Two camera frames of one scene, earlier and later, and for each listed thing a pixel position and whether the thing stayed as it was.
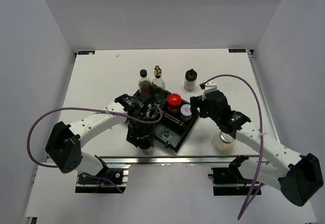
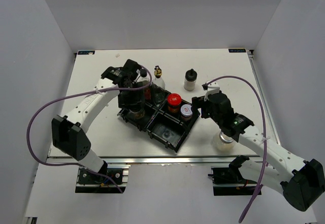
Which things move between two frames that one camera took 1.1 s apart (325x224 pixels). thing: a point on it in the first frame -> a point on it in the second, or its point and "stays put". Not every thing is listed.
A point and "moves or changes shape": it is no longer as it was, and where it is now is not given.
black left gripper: (147, 132) -> (123, 102)
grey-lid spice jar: (186, 113) stays put
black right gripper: (196, 102) stays put
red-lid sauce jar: (173, 100) stays put
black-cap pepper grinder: (147, 148) moves or changes shape
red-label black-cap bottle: (144, 83) stays put
